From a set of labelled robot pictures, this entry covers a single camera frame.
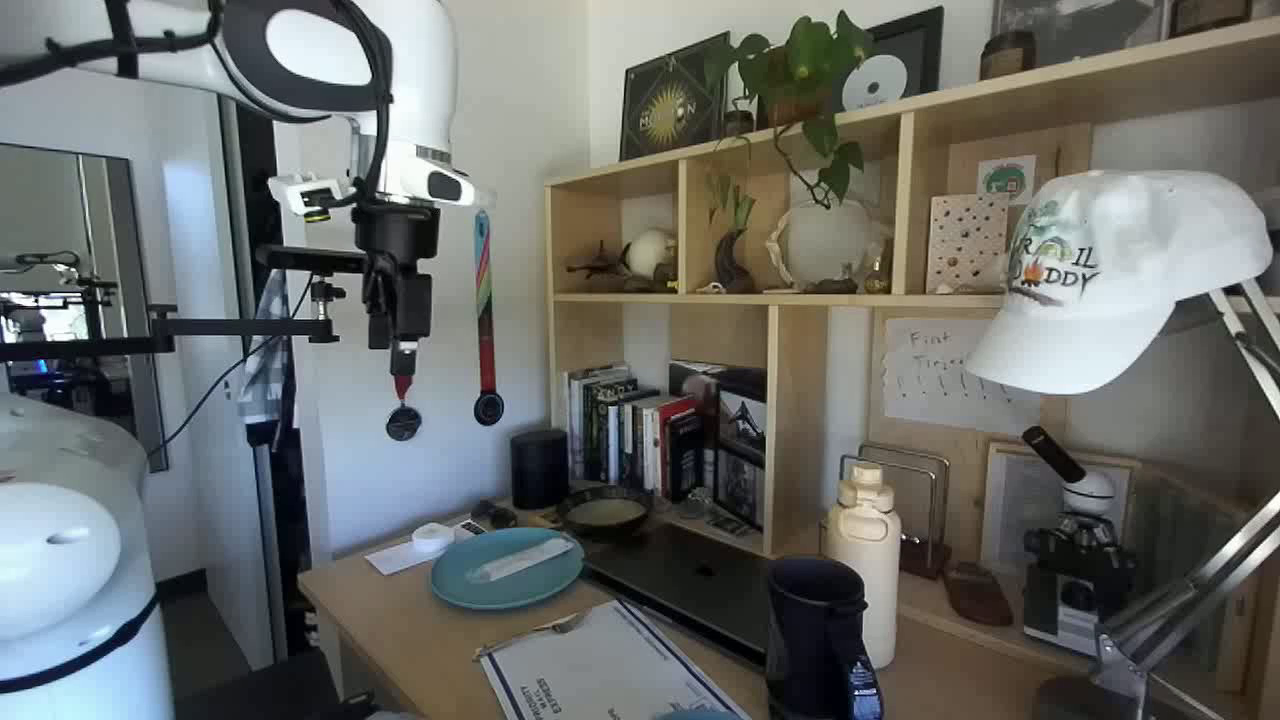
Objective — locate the small dark jar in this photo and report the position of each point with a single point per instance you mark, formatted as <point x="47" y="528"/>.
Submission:
<point x="1005" y="52"/>

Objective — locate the dark grey laptop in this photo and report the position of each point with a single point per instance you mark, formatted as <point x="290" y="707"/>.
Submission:
<point x="683" y="580"/>

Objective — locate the brown leather pouch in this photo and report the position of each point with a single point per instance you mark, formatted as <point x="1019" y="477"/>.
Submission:
<point x="979" y="599"/>

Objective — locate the cream white book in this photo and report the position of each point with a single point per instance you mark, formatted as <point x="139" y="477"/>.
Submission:
<point x="648" y="444"/>

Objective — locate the black framed disc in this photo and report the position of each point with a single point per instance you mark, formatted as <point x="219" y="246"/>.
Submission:
<point x="906" y="52"/>

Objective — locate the medal on red ribbon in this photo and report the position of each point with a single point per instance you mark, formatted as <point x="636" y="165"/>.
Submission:
<point x="403" y="421"/>

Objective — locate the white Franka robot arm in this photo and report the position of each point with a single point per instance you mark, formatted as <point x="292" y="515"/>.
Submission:
<point x="403" y="80"/>

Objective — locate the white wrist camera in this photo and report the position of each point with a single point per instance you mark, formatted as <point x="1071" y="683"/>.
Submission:
<point x="314" y="198"/>

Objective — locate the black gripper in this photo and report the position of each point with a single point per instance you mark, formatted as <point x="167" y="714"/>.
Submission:
<point x="397" y="283"/>

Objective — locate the green picture card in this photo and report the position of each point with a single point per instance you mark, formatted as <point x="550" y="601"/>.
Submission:
<point x="1005" y="177"/>

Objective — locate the dark patterned bowl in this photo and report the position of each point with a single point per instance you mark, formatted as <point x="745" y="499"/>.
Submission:
<point x="606" y="515"/>

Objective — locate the black cylinder speaker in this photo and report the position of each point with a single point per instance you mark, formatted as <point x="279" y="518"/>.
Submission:
<point x="538" y="469"/>

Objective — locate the green leafy potted plant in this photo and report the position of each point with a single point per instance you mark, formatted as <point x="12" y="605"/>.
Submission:
<point x="802" y="62"/>

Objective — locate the small plant dark vase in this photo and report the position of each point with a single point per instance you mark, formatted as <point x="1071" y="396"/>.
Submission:
<point x="729" y="255"/>

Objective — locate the metal desk lamp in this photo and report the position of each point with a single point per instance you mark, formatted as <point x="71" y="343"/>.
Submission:
<point x="1185" y="601"/>

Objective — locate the light wooden shelf unit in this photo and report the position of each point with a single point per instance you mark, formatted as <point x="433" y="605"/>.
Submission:
<point x="796" y="372"/>

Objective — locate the clear acrylic stand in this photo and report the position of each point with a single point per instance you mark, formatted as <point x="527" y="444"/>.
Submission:
<point x="921" y="495"/>

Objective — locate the white baseball cap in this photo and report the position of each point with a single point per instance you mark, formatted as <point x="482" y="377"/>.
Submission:
<point x="1133" y="283"/>

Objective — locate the teal plate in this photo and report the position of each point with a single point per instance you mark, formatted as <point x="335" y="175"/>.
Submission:
<point x="460" y="580"/>

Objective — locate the grey framed mirror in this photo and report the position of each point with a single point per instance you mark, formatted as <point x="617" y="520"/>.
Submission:
<point x="61" y="215"/>

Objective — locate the white tape roll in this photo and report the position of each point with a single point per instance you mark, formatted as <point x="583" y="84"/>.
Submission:
<point x="433" y="538"/>

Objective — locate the black white microscope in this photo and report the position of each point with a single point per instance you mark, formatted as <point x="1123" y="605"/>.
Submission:
<point x="1074" y="573"/>

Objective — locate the black framed green artwork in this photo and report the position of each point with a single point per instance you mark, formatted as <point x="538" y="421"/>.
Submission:
<point x="668" y="101"/>

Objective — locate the white mailing envelope blue stripe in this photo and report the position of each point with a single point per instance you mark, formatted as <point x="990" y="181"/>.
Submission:
<point x="603" y="665"/>

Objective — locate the black double photo frame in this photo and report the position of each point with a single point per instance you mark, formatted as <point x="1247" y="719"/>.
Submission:
<point x="742" y="455"/>

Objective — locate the grey framed picture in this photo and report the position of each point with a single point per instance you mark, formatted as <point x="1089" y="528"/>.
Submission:
<point x="1082" y="25"/>

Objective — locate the white round shell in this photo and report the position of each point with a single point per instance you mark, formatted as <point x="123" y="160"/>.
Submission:
<point x="648" y="255"/>

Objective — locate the white dotted card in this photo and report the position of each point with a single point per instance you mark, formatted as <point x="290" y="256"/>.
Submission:
<point x="965" y="246"/>

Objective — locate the black paperback book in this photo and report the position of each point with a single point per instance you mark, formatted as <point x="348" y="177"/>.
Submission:
<point x="606" y="435"/>

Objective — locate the cream water bottle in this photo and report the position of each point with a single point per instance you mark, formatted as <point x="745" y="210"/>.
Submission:
<point x="864" y="560"/>

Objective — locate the white blue book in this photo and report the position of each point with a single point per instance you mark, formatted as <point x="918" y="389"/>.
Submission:
<point x="576" y="421"/>

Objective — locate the white paper strip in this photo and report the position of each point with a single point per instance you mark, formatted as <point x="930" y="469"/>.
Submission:
<point x="520" y="558"/>

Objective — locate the black camera stand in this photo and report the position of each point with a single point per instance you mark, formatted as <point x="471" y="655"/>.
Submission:
<point x="275" y="441"/>

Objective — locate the medal on colourful ribbon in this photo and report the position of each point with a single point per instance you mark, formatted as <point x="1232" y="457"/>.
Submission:
<point x="487" y="386"/>

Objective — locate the white drawing sheet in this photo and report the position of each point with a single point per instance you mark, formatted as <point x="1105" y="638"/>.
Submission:
<point x="944" y="372"/>

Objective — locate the black boom rod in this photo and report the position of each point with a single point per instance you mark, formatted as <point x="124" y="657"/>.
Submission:
<point x="214" y="327"/>

